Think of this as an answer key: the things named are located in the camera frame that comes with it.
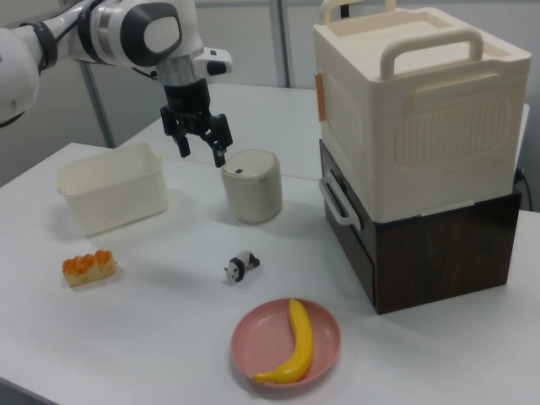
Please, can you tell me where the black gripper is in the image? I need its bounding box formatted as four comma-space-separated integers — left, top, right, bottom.
159, 79, 235, 169

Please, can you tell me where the white plastic box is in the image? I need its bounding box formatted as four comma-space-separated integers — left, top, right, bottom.
56, 142, 170, 237

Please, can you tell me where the cream plastic storage box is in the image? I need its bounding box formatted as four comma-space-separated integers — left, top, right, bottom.
312, 0, 532, 224

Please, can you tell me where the dark brown wooden drawer box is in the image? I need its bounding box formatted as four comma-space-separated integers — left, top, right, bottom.
318, 138, 523, 316

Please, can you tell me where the cream small trash can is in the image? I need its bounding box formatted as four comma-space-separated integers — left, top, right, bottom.
220, 148, 283, 224

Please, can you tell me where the small panda figurine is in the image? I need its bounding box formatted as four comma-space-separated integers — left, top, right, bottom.
224, 250, 262, 285

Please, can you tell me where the toy bread with orange topping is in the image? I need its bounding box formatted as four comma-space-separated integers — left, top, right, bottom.
62, 249, 119, 289

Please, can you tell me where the pink plastic plate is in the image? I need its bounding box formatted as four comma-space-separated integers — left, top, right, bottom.
230, 297, 342, 387

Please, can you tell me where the yellow toy banana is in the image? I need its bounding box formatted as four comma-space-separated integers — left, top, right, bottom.
252, 298, 316, 385

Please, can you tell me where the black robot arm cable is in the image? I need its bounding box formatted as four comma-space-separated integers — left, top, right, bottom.
133, 65, 165, 82

